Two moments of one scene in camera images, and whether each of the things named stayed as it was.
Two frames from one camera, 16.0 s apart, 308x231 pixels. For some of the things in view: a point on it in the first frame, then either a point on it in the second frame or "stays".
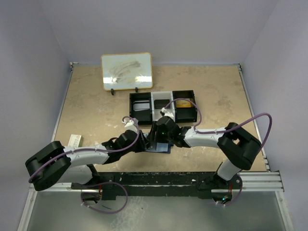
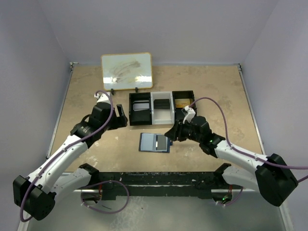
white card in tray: x=140 y=107 stays
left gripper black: x=143 y=144 to x=119 y=121
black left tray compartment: x=144 y=117 stays
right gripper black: x=154 y=129 to x=175 y=133
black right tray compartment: x=185 y=114 stays
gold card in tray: x=183 y=103 stays
